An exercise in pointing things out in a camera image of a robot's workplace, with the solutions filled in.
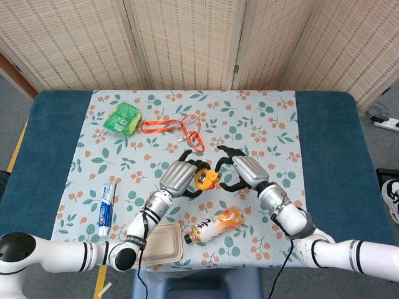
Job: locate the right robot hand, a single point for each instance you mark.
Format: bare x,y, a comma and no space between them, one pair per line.
251,171

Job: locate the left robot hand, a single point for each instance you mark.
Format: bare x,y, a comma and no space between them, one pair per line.
177,177

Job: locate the yellow rubber duck toy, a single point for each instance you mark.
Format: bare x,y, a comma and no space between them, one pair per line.
204,180

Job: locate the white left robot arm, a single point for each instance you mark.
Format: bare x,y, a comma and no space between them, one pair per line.
62,255

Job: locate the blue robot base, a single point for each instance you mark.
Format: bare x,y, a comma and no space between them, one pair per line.
199,286

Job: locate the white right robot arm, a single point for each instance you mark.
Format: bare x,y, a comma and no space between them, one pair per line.
343,252

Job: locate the floral print tablecloth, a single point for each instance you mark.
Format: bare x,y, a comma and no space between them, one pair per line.
274,140

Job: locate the clear badge holder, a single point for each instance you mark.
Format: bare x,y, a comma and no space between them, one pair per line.
181,138

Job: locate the orange juice bottle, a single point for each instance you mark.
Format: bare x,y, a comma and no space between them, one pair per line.
212,227

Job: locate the beige takeout container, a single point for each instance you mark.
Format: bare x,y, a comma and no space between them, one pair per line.
168,243

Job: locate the blue white toothpaste tube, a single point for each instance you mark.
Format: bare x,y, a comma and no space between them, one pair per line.
106,211

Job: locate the green snack package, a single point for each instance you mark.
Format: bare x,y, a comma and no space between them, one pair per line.
121,120

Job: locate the teal table cover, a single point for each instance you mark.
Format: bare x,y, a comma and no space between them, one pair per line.
336,155

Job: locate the metal screen hinge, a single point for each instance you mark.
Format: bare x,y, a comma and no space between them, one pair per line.
236,69

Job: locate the woven folding screen panel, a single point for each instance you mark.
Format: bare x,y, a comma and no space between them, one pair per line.
352,46
78,40
187,40
268,40

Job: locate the black floor box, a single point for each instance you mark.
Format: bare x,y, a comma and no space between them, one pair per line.
388,172

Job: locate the black power adapter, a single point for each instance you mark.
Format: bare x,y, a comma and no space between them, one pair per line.
378,118

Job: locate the white black sneaker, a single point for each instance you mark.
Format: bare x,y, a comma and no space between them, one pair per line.
392,199

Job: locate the white power strip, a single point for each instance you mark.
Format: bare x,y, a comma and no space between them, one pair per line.
388,124

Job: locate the dark fabric object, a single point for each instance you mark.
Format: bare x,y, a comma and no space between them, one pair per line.
3,187

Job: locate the brown wooden board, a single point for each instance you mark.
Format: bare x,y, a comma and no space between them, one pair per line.
15,78

